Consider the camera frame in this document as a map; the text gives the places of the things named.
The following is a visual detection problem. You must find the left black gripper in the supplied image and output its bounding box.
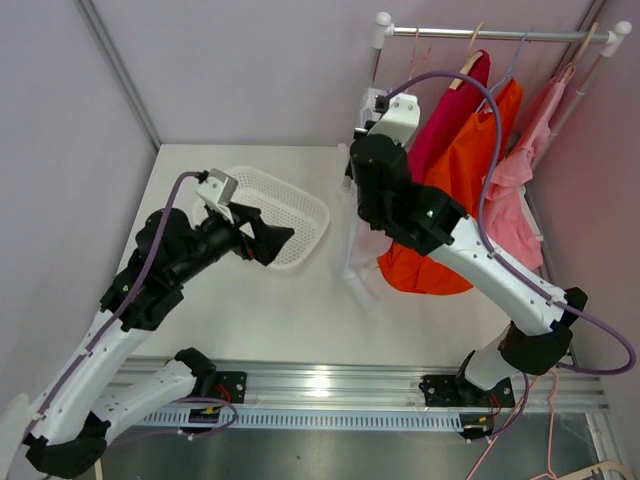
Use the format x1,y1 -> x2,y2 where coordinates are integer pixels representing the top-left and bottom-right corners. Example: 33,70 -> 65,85
170,202 -> 294,287

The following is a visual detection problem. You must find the magenta t shirt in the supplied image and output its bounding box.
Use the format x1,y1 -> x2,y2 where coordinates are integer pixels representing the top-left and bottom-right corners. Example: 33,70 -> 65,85
408,79 -> 484,183

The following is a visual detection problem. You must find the white t shirt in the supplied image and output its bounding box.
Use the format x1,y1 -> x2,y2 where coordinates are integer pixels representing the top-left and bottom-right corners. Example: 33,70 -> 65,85
334,175 -> 391,314

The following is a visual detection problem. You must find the beige wooden hanger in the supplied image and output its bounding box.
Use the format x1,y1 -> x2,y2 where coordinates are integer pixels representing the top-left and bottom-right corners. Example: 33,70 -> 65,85
459,21 -> 485,75

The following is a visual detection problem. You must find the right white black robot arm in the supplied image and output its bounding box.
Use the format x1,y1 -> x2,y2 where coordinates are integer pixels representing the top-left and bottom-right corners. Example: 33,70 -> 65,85
348,134 -> 588,405

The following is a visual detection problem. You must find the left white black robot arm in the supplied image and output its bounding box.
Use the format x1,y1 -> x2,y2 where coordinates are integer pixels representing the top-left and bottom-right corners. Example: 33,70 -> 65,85
24,203 -> 295,479

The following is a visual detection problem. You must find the orange t shirt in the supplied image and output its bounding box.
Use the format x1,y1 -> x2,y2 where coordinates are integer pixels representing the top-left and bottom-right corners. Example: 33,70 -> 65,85
378,80 -> 523,296

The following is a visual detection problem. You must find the pink t shirt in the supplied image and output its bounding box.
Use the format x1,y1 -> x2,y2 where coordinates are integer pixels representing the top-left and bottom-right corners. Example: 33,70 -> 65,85
483,66 -> 575,270

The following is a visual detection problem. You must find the pink hanger on floor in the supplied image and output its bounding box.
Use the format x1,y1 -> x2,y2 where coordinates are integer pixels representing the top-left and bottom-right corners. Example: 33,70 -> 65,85
464,367 -> 561,480

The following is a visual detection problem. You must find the beige hanger bottom right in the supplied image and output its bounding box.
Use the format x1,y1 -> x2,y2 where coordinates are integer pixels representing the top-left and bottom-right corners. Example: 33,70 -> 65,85
535,460 -> 636,480

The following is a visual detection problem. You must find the white plastic laundry basket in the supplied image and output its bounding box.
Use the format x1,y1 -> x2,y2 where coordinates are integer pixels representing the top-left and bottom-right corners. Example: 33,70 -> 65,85
226,166 -> 330,272

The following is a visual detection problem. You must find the metal clothes rack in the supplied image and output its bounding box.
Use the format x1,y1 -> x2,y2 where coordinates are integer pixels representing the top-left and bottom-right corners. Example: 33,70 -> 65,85
337,11 -> 634,201

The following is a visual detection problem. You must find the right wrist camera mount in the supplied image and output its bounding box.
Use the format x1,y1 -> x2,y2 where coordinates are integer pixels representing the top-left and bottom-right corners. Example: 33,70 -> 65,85
360,88 -> 421,146

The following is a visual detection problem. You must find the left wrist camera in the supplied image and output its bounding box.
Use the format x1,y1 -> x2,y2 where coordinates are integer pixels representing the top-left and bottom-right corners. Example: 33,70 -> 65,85
196,169 -> 238,222

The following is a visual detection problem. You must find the pink wire hanger on rack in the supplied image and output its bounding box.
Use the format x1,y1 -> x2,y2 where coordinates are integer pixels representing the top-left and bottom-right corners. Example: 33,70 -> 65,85
408,27 -> 432,80

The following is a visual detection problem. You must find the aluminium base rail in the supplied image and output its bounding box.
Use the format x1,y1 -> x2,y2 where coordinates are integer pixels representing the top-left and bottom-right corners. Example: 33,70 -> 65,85
107,357 -> 611,416

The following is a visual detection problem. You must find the white cable duct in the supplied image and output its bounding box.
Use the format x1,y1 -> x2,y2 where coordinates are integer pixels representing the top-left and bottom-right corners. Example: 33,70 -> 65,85
139,407 -> 463,432

